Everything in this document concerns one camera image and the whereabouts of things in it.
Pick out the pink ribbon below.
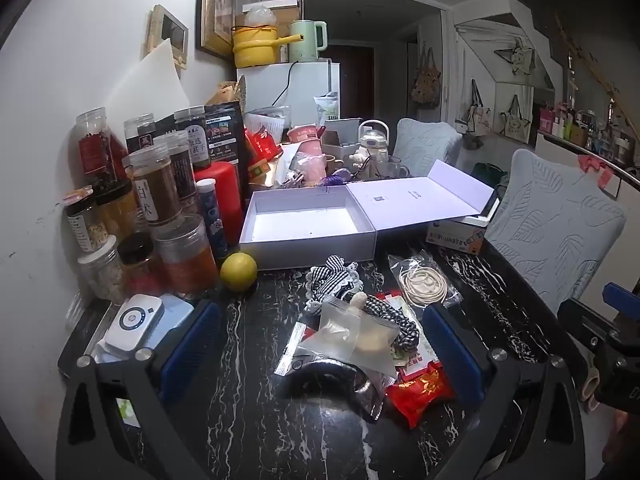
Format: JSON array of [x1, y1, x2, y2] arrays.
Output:
[[577, 154, 616, 187]]

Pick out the green and orange packet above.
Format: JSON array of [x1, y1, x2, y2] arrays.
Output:
[[248, 157, 274, 182]]

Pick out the chair with leaf-pattern cover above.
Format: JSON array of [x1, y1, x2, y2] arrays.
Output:
[[484, 148, 627, 314], [392, 118, 464, 177]]

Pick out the black tray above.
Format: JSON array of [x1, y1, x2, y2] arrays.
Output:
[[57, 299, 127, 379]]

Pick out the grey box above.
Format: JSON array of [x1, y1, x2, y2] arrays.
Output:
[[319, 118, 364, 162]]

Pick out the white bottle with handle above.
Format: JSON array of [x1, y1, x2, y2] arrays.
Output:
[[357, 119, 391, 162]]

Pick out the black stand-up pouch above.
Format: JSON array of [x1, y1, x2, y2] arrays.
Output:
[[155, 100, 247, 182]]

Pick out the jar with white contents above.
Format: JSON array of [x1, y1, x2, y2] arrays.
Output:
[[77, 236, 127, 304]]

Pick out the lilac gift box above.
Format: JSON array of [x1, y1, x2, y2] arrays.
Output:
[[238, 159, 496, 272]]

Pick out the white tote bag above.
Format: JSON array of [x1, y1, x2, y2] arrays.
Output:
[[462, 78, 494, 137]]

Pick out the brown tote bag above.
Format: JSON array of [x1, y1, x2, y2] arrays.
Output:
[[410, 47, 442, 109]]

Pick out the bag of white cord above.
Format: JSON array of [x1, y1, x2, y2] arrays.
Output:
[[387, 254, 463, 309]]

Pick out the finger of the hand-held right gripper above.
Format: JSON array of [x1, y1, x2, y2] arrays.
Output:
[[602, 282, 640, 314], [557, 298, 622, 362]]

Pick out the red and white snack packet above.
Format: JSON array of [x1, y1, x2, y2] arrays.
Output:
[[375, 290, 442, 382]]

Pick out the black-lidded jar red contents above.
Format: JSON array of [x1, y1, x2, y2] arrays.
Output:
[[117, 232, 164, 297]]

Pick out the large picture frame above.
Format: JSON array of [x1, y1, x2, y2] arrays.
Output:
[[195, 0, 237, 59]]

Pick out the glass cup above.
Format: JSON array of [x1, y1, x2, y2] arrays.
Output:
[[370, 155, 411, 181]]

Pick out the white round-button device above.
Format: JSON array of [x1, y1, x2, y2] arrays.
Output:
[[104, 293, 165, 354]]

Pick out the small wooden picture frame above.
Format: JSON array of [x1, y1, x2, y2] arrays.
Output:
[[144, 4, 190, 71]]

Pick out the small white box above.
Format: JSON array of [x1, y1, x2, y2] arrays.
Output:
[[461, 196, 501, 227]]

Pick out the clear zip bag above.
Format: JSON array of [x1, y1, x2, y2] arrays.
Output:
[[299, 296, 402, 377]]

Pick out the silver foil packet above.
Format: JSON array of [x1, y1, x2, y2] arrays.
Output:
[[274, 321, 390, 424]]

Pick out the white figurine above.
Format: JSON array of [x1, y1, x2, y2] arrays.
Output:
[[348, 148, 374, 179]]

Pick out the white fridge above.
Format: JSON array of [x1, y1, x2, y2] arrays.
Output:
[[235, 59, 341, 127]]

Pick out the jar of red dried fruit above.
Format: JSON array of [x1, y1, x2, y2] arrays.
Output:
[[76, 107, 129, 187]]

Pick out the green and white bag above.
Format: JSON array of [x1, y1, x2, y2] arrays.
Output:
[[313, 92, 340, 124]]

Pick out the pink cup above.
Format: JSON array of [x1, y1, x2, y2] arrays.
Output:
[[287, 124, 327, 184]]

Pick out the red packets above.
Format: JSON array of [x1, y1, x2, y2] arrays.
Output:
[[244, 127, 279, 162]]

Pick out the blue tablet tube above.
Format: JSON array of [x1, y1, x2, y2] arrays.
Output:
[[196, 178, 229, 262]]

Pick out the yellow pot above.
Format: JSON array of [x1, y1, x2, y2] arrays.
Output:
[[231, 25, 305, 69]]

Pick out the gingham cloth with pompoms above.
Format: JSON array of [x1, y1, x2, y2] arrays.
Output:
[[305, 255, 369, 318]]

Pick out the jar with amber contents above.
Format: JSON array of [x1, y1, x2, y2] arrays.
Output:
[[95, 180, 140, 237]]

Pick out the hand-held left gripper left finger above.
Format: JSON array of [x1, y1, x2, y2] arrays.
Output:
[[55, 299, 224, 480]]

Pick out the dark checkered scrunchie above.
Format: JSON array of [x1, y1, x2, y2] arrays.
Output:
[[359, 294, 424, 362]]

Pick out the yellow lemon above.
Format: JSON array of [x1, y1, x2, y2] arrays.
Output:
[[220, 252, 259, 292]]

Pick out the purple tassel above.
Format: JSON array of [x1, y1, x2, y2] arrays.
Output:
[[319, 169, 351, 194]]

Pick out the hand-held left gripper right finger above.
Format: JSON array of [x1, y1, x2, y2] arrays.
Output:
[[422, 302, 588, 480]]

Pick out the white board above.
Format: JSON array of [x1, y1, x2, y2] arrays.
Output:
[[102, 39, 191, 127]]

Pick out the black cable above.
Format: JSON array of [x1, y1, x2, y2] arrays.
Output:
[[271, 60, 301, 109]]

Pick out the red canister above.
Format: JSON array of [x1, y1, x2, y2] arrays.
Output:
[[193, 161, 245, 249]]

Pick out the jar of brown powder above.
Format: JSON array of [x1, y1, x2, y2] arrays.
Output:
[[122, 142, 184, 227]]

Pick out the white and orange mask box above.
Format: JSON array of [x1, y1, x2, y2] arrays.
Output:
[[425, 219, 489, 257]]

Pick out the green kettle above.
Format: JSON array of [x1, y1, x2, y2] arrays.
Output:
[[287, 19, 329, 64]]

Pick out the row of bottles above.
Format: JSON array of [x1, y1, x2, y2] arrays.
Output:
[[537, 101, 640, 167]]

